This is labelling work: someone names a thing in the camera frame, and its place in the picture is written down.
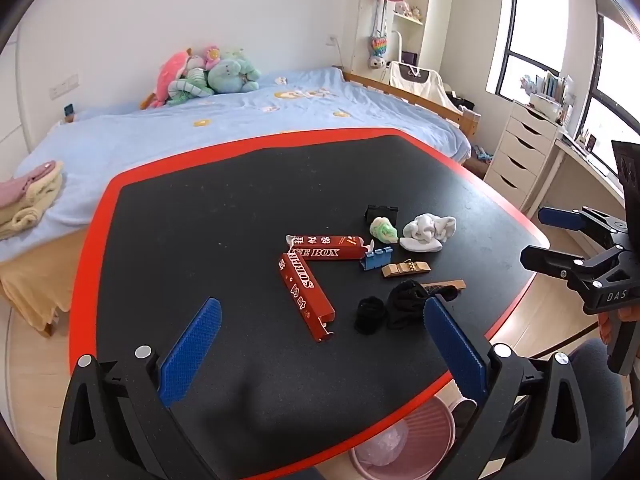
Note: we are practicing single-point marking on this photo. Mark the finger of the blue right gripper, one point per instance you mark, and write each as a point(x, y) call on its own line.
point(560, 218)
point(548, 262)

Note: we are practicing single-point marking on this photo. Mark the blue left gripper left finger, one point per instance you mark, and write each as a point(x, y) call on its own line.
point(178, 369)

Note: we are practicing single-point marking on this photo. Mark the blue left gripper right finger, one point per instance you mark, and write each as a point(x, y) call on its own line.
point(467, 363)

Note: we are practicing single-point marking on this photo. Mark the wooden clothespin brown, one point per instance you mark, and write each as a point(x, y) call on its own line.
point(458, 285)

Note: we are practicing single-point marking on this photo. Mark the large black sock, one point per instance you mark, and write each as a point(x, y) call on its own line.
point(406, 303)

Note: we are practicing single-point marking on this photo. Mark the small black sock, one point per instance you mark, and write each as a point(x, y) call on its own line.
point(370, 316)

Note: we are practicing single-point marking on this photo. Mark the white tissue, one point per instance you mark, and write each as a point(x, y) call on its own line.
point(427, 233)

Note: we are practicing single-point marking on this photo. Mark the red surprise box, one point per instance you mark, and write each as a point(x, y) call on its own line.
point(309, 299)
point(328, 247)

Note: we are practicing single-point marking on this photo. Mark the pink trash bin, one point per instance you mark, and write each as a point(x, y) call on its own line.
point(413, 447)

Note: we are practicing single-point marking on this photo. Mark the white desk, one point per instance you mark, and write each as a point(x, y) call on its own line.
point(569, 181)

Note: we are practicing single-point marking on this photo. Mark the white drawer cabinet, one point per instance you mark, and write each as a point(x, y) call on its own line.
point(523, 150)

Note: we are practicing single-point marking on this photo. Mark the blue binder clip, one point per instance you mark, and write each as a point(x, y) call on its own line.
point(377, 258)

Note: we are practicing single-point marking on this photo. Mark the green white crumpled paper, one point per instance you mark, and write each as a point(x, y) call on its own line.
point(383, 230)

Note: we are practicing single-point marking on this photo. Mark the bed with blue sheet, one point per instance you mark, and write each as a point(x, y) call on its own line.
point(38, 266)

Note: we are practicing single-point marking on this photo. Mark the black binder clip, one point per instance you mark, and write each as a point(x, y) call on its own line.
point(380, 211)

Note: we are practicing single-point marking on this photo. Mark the red edged black table mat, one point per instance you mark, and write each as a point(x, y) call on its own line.
point(212, 223)

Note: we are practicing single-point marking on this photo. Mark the white tote bag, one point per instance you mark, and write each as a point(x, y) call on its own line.
point(421, 82)

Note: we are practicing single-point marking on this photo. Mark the folded cream pink blankets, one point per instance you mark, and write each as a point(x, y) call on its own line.
point(25, 199)

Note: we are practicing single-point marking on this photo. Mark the white bookshelf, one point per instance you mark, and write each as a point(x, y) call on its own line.
point(416, 33)

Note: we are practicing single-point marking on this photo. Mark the rainbow hanging plush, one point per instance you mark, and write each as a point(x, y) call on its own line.
point(378, 37)

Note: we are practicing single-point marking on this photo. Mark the striped green plush toy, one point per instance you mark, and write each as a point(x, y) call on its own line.
point(193, 85)

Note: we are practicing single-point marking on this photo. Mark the pink plush toy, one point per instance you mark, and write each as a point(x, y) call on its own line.
point(170, 71)

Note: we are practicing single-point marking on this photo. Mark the black camera box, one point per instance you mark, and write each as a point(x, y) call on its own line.
point(627, 157)

